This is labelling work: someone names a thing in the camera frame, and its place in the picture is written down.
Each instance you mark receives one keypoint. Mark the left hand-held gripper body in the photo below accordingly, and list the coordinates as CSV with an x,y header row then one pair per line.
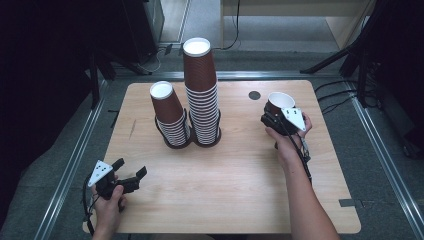
x,y
106,180

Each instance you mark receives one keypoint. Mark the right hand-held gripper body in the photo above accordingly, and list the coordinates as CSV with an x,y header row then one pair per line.
x,y
291,118

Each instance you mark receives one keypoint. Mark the brown paper cup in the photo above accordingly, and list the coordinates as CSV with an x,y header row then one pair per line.
x,y
281,99

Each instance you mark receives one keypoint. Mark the person's left hand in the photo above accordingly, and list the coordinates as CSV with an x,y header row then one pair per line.
x,y
108,210

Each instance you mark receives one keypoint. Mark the person's right hand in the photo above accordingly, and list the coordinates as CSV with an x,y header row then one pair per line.
x,y
290,150

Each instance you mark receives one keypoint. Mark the short stack of brown cups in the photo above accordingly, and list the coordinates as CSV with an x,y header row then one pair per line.
x,y
168,113

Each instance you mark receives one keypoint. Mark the tall stack of brown cups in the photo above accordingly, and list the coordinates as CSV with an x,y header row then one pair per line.
x,y
201,100

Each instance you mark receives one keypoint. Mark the black tripod stand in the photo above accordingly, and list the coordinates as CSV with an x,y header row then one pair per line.
x,y
333,60

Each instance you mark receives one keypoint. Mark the black metal stand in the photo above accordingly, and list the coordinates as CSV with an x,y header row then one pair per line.
x,y
94,80

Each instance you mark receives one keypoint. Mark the grey floor tape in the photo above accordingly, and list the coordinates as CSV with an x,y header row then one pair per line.
x,y
346,202

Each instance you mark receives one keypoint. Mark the light wooden furniture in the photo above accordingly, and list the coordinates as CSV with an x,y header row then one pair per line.
x,y
283,6

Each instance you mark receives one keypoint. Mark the black computer tower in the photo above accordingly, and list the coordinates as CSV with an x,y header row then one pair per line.
x,y
143,30

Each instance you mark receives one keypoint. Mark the metal floor rail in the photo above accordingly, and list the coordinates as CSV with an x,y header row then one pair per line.
x,y
66,173
386,156
266,75

